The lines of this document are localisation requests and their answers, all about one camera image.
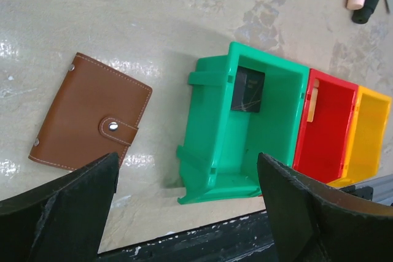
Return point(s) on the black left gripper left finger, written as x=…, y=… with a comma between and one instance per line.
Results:
x=61, y=220

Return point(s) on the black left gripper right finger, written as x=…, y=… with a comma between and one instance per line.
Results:
x=311, y=221

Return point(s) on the brown leather card holder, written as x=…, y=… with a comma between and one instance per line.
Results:
x=96, y=111

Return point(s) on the black card in green bin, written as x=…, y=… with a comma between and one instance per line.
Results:
x=248, y=89

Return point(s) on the yellow plastic bin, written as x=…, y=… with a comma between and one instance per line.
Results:
x=365, y=138

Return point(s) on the red plastic bin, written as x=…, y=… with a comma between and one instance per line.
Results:
x=321, y=144

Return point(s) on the green plastic bin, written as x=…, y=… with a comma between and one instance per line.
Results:
x=218, y=159

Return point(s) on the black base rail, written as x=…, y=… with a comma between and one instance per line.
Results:
x=244, y=238

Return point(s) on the aluminium frame rail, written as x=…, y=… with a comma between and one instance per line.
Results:
x=378, y=190

